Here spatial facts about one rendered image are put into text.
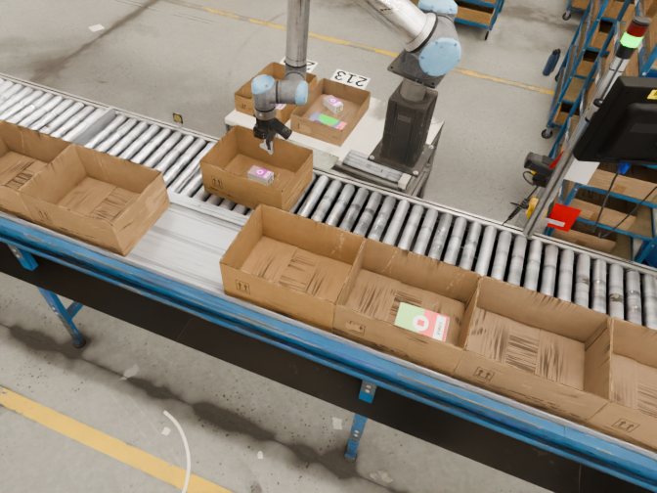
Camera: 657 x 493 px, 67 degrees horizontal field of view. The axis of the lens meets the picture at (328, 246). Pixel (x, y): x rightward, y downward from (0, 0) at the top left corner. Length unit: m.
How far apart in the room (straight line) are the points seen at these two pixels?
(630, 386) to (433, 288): 0.66
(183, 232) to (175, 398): 0.93
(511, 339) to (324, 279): 0.65
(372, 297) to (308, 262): 0.27
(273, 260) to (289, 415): 0.92
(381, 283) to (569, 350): 0.64
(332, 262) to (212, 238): 0.46
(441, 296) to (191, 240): 0.92
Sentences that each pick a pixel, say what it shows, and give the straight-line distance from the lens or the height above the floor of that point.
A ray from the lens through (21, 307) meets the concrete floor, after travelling 3.07.
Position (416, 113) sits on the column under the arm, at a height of 1.04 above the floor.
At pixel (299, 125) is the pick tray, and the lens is 2.51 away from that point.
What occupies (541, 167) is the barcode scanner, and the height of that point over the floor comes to 1.07.
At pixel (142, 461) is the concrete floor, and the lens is 2.46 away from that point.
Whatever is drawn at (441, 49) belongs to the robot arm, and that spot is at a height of 1.43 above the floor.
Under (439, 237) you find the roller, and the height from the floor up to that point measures 0.75.
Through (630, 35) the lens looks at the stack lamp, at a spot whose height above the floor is 1.62.
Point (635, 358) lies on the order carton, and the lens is 1.88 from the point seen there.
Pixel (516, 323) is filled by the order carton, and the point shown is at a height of 0.88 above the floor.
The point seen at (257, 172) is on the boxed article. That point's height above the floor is 0.80.
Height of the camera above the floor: 2.26
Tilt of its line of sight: 49 degrees down
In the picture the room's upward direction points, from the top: 5 degrees clockwise
